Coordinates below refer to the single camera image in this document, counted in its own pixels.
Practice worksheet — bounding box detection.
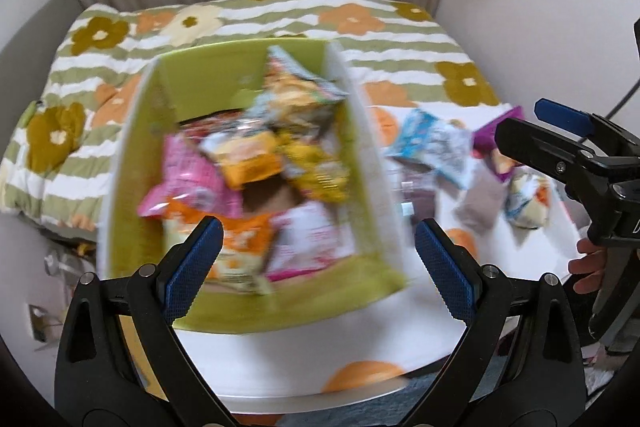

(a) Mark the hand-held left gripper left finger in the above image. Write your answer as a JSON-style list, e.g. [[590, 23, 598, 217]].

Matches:
[[54, 216, 236, 423]]

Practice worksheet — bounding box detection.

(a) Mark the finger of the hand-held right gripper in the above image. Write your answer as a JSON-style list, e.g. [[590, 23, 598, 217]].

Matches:
[[494, 117, 617, 198], [534, 98, 601, 138]]

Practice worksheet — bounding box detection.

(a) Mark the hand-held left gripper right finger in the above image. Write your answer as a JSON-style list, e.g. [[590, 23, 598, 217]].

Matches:
[[407, 218, 587, 423]]

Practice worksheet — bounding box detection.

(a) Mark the pink snack packet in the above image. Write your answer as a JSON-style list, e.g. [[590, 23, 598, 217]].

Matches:
[[137, 134, 243, 220], [265, 202, 361, 283]]

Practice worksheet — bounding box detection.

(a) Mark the green cardboard box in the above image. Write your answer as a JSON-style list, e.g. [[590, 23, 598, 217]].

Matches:
[[97, 38, 408, 335]]

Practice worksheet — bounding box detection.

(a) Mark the dark red snack packet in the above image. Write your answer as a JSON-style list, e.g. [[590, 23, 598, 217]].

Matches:
[[177, 112, 256, 142]]

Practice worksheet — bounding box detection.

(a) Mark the yellow chip packet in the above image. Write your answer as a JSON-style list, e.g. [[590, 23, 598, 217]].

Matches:
[[275, 132, 351, 202]]

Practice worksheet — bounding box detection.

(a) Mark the beige silver snack packet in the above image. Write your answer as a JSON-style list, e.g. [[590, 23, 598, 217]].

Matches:
[[245, 47, 349, 138]]

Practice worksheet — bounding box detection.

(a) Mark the person's right hand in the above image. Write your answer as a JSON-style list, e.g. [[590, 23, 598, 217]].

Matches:
[[567, 239, 609, 295]]

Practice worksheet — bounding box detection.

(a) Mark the pale yellow snack packet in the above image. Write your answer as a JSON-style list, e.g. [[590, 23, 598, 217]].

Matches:
[[504, 172, 553, 229]]

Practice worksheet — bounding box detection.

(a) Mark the grey brown snack packet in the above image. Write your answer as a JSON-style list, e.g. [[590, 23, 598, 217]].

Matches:
[[457, 184, 506, 233]]

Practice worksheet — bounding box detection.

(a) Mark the dark purple snack packet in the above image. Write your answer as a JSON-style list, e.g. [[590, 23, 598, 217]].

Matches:
[[400, 167, 439, 221]]

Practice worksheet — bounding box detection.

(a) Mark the light blue snack packet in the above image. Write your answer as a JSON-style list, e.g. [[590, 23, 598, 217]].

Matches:
[[387, 108, 473, 190]]

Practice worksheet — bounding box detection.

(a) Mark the white orange-print tablecloth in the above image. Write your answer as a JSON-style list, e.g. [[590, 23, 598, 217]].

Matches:
[[175, 104, 576, 413]]

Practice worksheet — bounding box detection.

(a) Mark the floral striped blanket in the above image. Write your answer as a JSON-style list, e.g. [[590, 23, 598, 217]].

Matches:
[[0, 0, 501, 234]]

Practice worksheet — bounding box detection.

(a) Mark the grey bed headboard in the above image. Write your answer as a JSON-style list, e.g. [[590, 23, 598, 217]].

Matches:
[[0, 0, 81, 68]]

